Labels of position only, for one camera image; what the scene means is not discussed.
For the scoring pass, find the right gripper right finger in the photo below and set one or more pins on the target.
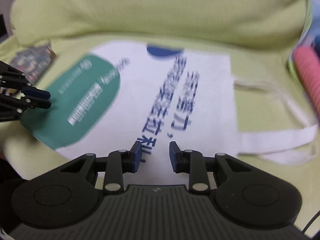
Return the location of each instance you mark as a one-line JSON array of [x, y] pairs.
[[241, 192]]

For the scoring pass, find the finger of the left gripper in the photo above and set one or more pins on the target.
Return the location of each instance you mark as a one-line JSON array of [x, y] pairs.
[[14, 81], [13, 108]]

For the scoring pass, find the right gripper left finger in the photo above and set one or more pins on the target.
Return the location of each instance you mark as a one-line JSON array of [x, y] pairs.
[[74, 190]]

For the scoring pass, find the white canvas shopping bag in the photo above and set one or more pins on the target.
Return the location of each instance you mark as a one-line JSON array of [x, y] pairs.
[[124, 91]]

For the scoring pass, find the pink ribbed blanket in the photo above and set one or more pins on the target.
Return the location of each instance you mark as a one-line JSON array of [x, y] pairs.
[[306, 62]]

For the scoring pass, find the green sofa cover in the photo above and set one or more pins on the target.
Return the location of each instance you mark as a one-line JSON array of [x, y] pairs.
[[156, 202]]

